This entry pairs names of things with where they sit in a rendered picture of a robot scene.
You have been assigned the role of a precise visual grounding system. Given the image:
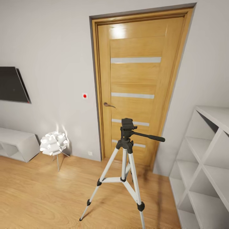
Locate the camera tripod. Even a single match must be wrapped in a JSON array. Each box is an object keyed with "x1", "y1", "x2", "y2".
[{"x1": 80, "y1": 118, "x2": 165, "y2": 229}]

